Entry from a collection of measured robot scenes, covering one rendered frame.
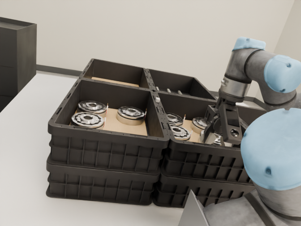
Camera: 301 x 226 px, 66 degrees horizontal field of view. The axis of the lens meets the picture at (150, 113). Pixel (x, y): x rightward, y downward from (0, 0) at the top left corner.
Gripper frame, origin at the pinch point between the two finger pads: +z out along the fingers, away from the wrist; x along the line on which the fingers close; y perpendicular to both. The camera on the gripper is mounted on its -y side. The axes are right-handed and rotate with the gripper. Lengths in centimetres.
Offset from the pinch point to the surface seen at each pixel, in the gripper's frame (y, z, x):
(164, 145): -8.6, -6.5, 18.7
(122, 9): 345, -35, 38
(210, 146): -8.4, -8.0, 6.6
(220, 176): -7.5, 1.7, 0.1
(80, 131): -8.7, -7.5, 39.3
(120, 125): 15.7, 2.0, 28.9
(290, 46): 337, -35, -261
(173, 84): 70, -2, 0
